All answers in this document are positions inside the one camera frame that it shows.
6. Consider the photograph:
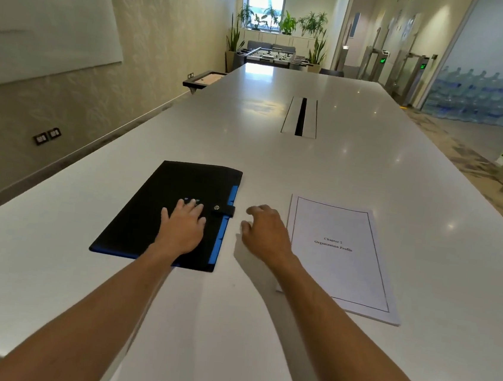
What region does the person's right hand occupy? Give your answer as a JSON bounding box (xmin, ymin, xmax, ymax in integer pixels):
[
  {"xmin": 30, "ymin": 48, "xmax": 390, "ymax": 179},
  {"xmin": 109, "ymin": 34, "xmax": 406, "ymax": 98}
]
[{"xmin": 237, "ymin": 203, "xmax": 298, "ymax": 269}]

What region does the person's right forearm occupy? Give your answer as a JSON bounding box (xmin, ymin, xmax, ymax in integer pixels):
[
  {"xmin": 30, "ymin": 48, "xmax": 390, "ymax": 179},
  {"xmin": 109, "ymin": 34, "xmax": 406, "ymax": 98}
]
[{"xmin": 258, "ymin": 252, "xmax": 466, "ymax": 381}]

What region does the person's left hand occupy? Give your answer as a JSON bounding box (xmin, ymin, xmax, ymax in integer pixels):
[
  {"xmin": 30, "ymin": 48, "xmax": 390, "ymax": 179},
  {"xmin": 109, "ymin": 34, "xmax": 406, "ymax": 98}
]
[{"xmin": 155, "ymin": 195, "xmax": 210, "ymax": 260}]

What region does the metal turnstile gate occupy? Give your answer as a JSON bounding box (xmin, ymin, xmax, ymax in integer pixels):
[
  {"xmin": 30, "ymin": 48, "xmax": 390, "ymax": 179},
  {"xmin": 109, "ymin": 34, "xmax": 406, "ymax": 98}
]
[
  {"xmin": 384, "ymin": 49, "xmax": 439, "ymax": 110},
  {"xmin": 357, "ymin": 45, "xmax": 391, "ymax": 85}
]

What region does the white printed paper document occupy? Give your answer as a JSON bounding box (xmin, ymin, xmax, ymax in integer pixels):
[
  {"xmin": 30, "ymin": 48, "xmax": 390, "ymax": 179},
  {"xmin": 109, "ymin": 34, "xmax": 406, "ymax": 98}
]
[{"xmin": 273, "ymin": 194, "xmax": 413, "ymax": 327}]

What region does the black side table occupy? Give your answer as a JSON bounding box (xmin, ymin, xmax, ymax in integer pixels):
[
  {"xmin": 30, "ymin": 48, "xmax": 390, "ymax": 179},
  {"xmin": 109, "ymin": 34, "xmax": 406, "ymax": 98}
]
[{"xmin": 182, "ymin": 68, "xmax": 229, "ymax": 98}]

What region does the grey sofa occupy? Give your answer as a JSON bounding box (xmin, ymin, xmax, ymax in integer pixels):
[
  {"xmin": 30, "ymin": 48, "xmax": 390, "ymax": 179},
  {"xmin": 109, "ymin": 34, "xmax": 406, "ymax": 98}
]
[{"xmin": 247, "ymin": 40, "xmax": 297, "ymax": 55}]

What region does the stack of blue water bottles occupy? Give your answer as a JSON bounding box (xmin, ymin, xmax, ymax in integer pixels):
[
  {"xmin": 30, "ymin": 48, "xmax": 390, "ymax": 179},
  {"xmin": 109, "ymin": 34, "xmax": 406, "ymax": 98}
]
[{"xmin": 420, "ymin": 64, "xmax": 503, "ymax": 127}]

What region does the white wall board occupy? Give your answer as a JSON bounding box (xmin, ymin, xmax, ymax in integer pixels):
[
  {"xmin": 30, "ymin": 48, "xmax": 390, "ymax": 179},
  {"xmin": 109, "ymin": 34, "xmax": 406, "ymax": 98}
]
[{"xmin": 0, "ymin": 0, "xmax": 130, "ymax": 104}]

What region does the foosball table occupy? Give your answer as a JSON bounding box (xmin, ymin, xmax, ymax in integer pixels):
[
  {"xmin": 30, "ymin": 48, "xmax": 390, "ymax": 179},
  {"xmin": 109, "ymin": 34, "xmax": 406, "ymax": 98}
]
[{"xmin": 242, "ymin": 44, "xmax": 312, "ymax": 72}]

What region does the person's left forearm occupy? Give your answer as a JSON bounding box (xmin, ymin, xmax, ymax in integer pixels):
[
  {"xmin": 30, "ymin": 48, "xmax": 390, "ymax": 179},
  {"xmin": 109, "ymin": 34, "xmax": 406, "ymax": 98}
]
[{"xmin": 0, "ymin": 228, "xmax": 185, "ymax": 381}]

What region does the row of potted green plants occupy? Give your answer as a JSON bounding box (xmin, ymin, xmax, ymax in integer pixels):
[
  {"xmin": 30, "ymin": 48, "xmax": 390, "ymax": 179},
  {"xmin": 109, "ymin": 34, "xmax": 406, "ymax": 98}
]
[{"xmin": 236, "ymin": 2, "xmax": 330, "ymax": 40}]

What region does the table cable slot cover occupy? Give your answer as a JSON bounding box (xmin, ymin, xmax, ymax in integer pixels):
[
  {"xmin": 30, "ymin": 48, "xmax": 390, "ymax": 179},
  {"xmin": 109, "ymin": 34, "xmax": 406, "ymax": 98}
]
[{"xmin": 280, "ymin": 95, "xmax": 321, "ymax": 139}]

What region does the white low cabinet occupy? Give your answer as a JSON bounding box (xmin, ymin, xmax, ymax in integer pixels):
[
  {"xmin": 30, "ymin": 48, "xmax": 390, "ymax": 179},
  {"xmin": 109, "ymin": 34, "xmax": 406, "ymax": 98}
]
[{"xmin": 238, "ymin": 28, "xmax": 318, "ymax": 53}]

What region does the black folder with blue edge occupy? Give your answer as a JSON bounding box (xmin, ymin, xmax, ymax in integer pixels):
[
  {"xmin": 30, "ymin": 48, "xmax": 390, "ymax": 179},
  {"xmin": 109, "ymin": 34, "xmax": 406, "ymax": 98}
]
[{"xmin": 88, "ymin": 153, "xmax": 244, "ymax": 276}]

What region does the snake plant in tall planter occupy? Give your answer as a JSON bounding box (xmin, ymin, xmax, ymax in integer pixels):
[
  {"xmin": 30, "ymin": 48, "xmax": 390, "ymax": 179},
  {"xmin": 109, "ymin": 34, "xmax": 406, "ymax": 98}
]
[
  {"xmin": 306, "ymin": 28, "xmax": 330, "ymax": 75},
  {"xmin": 222, "ymin": 13, "xmax": 249, "ymax": 75}
]

